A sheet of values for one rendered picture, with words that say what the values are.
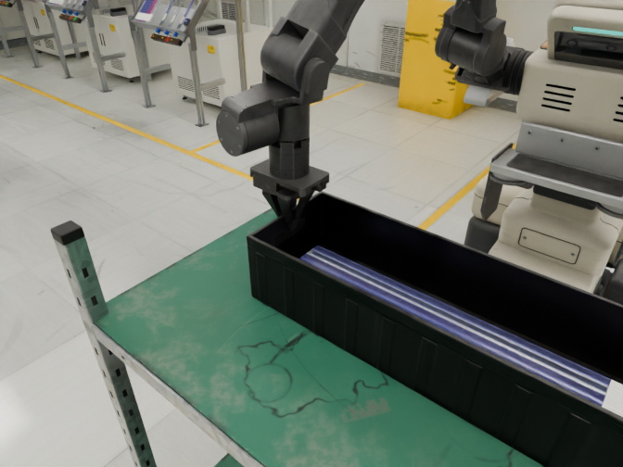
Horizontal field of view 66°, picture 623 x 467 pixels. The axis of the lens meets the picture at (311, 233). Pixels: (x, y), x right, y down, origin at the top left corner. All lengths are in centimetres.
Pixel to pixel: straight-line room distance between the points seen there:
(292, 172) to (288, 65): 15
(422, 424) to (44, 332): 190
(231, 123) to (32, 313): 193
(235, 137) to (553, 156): 65
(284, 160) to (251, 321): 23
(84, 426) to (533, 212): 154
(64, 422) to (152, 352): 127
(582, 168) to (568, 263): 23
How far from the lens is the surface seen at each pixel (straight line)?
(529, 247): 117
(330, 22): 62
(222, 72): 425
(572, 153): 103
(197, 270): 81
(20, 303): 251
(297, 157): 66
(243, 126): 59
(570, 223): 115
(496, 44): 96
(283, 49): 62
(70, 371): 210
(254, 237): 67
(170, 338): 70
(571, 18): 94
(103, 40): 568
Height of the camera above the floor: 143
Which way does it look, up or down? 33 degrees down
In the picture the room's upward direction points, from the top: straight up
